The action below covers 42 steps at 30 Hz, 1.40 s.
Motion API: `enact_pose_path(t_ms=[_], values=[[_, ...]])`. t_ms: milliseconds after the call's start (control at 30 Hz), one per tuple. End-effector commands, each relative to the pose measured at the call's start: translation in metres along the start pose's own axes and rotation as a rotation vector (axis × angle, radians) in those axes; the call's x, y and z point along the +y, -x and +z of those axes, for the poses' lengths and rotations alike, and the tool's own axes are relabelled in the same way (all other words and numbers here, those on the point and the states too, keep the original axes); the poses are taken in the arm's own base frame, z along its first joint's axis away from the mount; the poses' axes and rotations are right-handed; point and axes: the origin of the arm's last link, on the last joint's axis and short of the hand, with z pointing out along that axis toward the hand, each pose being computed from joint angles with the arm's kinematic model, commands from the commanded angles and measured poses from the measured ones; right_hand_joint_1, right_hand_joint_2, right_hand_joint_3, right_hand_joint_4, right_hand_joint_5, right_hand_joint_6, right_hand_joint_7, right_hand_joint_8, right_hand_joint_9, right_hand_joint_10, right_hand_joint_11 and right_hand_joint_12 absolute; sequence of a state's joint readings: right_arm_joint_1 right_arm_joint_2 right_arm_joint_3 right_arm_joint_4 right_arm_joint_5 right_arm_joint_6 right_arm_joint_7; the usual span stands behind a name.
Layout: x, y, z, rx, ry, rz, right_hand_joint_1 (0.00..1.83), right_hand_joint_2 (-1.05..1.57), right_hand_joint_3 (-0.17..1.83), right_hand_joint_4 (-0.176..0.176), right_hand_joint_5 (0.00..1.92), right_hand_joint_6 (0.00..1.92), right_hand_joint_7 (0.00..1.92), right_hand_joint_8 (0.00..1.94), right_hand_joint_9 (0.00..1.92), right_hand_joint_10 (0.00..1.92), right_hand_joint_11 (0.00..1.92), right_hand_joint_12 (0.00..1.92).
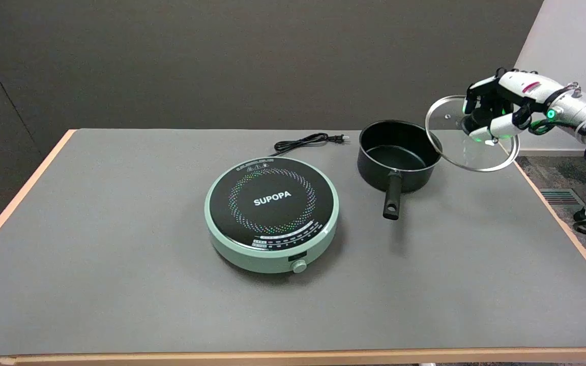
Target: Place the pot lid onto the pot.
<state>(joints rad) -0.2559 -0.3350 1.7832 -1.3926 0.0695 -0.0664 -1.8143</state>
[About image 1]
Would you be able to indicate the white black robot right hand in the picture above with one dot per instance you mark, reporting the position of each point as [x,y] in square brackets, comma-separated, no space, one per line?
[519,84]

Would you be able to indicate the glass pot lid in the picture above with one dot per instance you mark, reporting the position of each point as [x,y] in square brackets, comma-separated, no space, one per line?
[476,158]

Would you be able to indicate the white partition panel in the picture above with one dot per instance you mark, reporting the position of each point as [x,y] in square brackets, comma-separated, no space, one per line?
[573,40]

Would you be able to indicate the floor vent grille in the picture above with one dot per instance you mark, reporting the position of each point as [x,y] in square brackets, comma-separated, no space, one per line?
[560,197]

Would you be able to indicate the green round induction cooker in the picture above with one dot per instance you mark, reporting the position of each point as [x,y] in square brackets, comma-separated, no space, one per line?
[271,201]

